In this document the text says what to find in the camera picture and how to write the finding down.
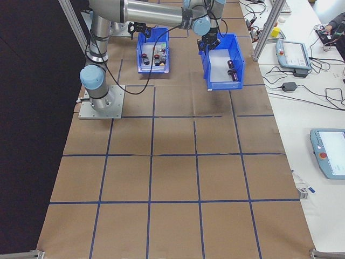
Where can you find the aluminium frame post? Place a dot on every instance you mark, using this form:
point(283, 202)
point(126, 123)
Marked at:
point(72, 21)
point(269, 27)

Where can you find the yellow push button switch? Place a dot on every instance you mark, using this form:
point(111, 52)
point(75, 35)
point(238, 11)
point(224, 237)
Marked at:
point(163, 60)

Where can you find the small black part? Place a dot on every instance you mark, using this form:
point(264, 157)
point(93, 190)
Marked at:
point(233, 75)

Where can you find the dark red push button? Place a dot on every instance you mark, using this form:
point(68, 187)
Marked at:
point(231, 64)

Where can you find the white keyboard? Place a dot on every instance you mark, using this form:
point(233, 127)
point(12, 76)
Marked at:
point(286, 6)

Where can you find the dark grey power adapter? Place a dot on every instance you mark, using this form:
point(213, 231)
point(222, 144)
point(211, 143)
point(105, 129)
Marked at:
point(289, 86)

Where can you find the green white button switch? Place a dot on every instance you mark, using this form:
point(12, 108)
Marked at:
point(163, 45)

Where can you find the black cover cloth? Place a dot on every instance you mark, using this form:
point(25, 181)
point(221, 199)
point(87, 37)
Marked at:
point(27, 108)

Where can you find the blue bin with colourful buttons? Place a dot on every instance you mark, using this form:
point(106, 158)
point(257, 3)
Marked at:
point(153, 70)

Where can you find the red push button switch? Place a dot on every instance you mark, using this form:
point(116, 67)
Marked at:
point(145, 59)
point(156, 60)

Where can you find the white square base plate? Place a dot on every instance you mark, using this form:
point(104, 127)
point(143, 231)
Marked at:
point(118, 108)

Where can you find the aluminium extrusion bar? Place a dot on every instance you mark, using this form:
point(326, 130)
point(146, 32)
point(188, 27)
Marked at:
point(24, 254)
point(327, 254)

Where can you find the black power brick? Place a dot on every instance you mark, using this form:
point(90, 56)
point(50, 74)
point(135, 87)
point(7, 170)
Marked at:
point(301, 73)

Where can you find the white silver button switch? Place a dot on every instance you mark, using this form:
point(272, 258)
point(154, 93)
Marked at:
point(163, 50)

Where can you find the small white object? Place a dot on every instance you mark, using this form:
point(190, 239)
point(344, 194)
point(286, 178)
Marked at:
point(281, 19)

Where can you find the blue bin with dark buttons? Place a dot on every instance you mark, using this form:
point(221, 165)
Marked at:
point(226, 85)

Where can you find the yellow cube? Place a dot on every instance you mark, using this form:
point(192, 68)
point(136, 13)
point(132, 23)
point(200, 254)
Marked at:
point(275, 32)

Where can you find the white paper label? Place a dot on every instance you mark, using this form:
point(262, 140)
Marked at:
point(297, 178)

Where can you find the blue white stick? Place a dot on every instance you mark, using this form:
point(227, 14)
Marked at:
point(311, 189)

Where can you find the forearm in dark sleeve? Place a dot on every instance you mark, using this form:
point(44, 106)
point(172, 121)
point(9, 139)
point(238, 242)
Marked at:
point(338, 21)

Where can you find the small grey white box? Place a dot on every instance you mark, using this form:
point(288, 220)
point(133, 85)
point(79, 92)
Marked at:
point(302, 193)

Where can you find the blue grey teach pendant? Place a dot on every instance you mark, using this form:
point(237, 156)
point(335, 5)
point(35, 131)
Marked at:
point(293, 54)
point(331, 153)

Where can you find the person's bare hand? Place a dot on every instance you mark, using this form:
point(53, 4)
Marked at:
point(329, 28)

